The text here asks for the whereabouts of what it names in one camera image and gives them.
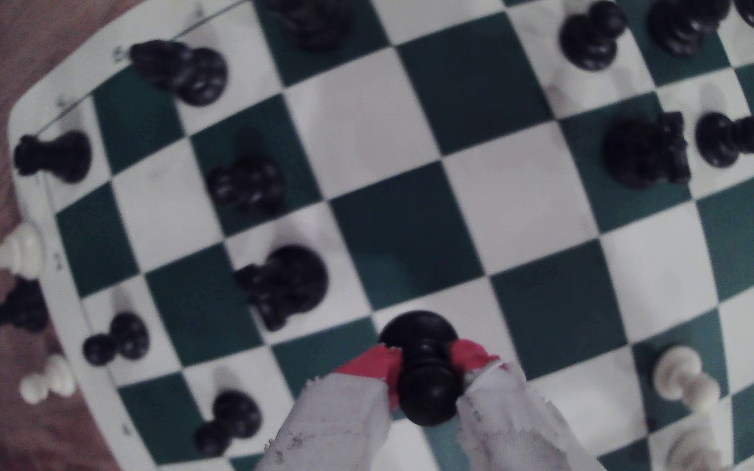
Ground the black chess queen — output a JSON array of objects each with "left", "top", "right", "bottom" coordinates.
[{"left": 0, "top": 278, "right": 49, "bottom": 345}]

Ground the black chess bishop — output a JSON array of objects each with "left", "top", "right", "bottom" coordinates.
[
  {"left": 648, "top": 0, "right": 731, "bottom": 58},
  {"left": 128, "top": 39, "right": 229, "bottom": 107}
]

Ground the black chess rook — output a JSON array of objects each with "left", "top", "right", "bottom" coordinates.
[
  {"left": 266, "top": 0, "right": 355, "bottom": 53},
  {"left": 14, "top": 130, "right": 93, "bottom": 184}
]

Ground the white chess rook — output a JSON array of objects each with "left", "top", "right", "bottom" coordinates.
[{"left": 0, "top": 221, "right": 45, "bottom": 289}]

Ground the white chess pawn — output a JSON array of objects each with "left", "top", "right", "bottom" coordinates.
[
  {"left": 665, "top": 427, "right": 728, "bottom": 471},
  {"left": 19, "top": 355, "right": 78, "bottom": 405},
  {"left": 652, "top": 345, "right": 721, "bottom": 414}
]

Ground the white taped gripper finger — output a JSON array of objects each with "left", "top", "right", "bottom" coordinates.
[
  {"left": 256, "top": 345, "right": 404, "bottom": 471},
  {"left": 449, "top": 339, "right": 607, "bottom": 471}
]

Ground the green white chessboard mat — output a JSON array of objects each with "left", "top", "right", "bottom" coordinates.
[{"left": 7, "top": 0, "right": 754, "bottom": 471}]

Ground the black chess knight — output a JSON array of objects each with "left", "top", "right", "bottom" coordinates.
[
  {"left": 234, "top": 245, "right": 329, "bottom": 332},
  {"left": 601, "top": 111, "right": 692, "bottom": 191}
]

